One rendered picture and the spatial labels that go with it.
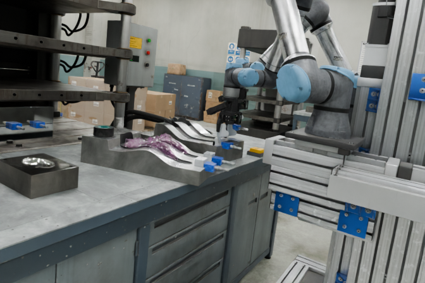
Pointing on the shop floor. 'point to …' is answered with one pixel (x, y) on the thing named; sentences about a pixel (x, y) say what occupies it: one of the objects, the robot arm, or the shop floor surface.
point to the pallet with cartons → (159, 107)
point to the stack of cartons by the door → (212, 97)
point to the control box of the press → (148, 52)
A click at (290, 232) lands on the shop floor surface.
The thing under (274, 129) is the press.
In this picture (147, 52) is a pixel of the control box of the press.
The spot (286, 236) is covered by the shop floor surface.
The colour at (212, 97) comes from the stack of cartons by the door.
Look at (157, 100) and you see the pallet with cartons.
